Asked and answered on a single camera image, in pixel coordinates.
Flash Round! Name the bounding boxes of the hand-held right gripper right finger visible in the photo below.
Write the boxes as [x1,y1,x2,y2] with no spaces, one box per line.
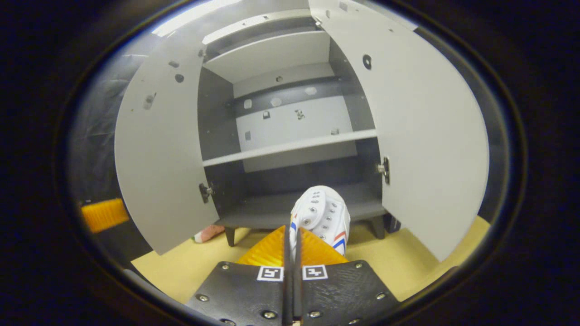
[292,226,401,326]

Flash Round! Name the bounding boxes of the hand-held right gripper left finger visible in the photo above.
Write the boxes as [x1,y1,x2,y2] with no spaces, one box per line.
[186,225,290,326]

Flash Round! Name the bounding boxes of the white shoe red blue stripes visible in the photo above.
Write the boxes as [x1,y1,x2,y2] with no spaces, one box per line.
[289,185,352,261]

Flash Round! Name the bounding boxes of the white cabinet door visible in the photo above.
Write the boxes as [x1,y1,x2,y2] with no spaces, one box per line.
[308,0,490,263]
[114,20,220,255]

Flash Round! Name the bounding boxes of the white shoe cabinet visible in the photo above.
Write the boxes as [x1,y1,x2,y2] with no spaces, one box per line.
[114,0,490,263]

